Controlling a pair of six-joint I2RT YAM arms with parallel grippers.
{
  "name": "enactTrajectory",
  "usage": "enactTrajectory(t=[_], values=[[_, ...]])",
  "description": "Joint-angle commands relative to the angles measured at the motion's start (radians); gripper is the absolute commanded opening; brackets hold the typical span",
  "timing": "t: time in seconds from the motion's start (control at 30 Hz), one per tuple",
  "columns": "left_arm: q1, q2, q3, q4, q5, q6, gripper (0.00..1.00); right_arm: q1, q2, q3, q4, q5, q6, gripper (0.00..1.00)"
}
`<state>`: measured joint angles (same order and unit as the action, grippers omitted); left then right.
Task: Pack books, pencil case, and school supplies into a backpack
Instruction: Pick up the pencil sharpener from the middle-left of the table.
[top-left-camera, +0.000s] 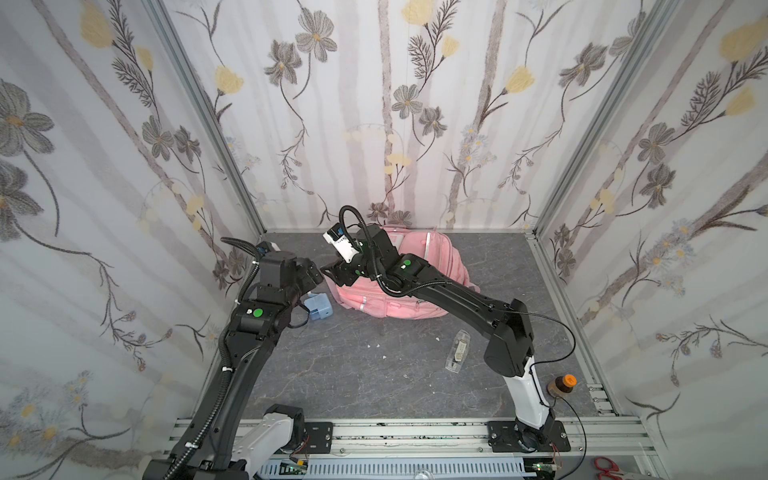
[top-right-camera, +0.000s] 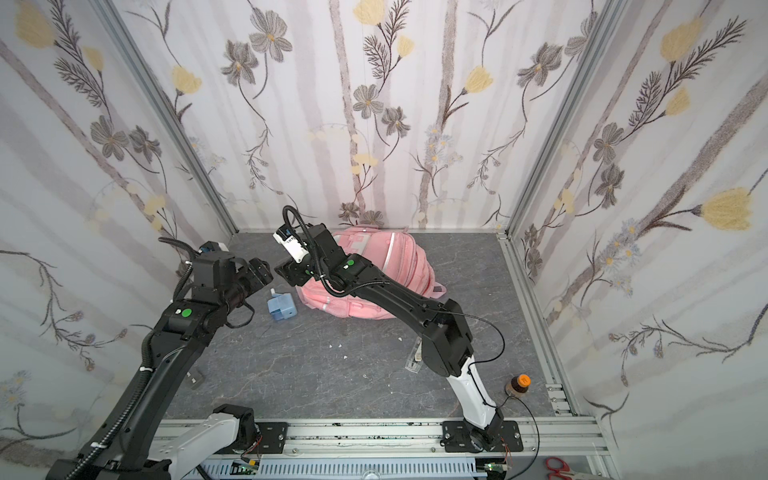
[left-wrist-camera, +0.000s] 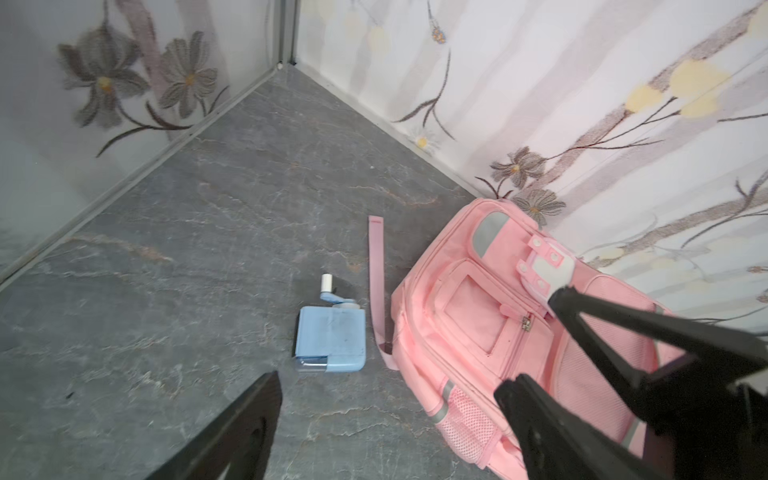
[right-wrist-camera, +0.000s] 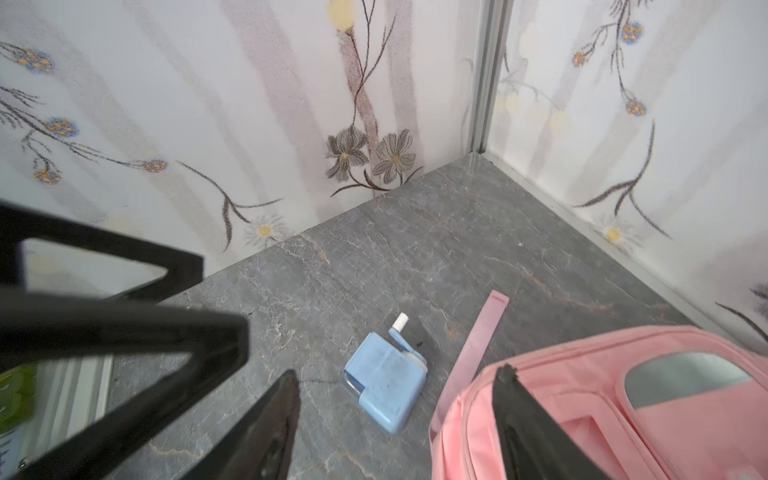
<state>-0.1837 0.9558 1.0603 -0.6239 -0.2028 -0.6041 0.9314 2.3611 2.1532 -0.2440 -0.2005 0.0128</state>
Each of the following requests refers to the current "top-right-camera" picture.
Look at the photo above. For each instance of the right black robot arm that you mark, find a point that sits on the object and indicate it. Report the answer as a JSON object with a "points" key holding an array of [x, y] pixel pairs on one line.
{"points": [[446, 337]]}

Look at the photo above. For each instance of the clear plastic case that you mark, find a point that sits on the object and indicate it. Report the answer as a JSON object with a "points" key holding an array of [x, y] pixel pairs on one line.
{"points": [[414, 361]]}

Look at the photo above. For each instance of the brown bottle orange cap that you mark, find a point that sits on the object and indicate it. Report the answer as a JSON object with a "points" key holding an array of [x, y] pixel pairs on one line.
{"points": [[518, 386]]}

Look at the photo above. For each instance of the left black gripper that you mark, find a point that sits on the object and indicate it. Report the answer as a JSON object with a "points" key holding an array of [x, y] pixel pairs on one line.
{"points": [[257, 272]]}

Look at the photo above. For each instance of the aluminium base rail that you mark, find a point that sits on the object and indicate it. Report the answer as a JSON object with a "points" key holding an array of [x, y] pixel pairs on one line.
{"points": [[577, 440]]}

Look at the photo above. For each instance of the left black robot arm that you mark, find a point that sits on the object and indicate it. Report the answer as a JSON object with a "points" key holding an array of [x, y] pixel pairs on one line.
{"points": [[121, 447]]}

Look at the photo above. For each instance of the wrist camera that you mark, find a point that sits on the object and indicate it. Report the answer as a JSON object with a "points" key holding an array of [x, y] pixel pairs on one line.
{"points": [[292, 243], [213, 246]]}

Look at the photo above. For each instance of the light blue pencil sharpener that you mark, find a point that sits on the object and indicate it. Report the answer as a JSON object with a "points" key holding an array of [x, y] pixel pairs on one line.
{"points": [[281, 306]]}

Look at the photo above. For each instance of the red scissors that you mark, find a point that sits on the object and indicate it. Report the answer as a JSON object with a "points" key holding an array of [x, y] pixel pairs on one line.
{"points": [[557, 469]]}

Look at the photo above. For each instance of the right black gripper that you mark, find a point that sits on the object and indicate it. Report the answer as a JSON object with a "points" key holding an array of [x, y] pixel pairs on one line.
{"points": [[294, 271]]}

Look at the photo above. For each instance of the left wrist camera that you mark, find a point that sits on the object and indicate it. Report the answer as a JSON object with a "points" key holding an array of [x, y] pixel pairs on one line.
{"points": [[213, 246]]}

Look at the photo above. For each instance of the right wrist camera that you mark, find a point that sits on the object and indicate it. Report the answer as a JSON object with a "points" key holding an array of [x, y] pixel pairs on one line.
{"points": [[292, 243]]}

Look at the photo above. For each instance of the white cable duct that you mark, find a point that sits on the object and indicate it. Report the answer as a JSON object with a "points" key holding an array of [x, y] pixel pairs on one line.
{"points": [[377, 468]]}

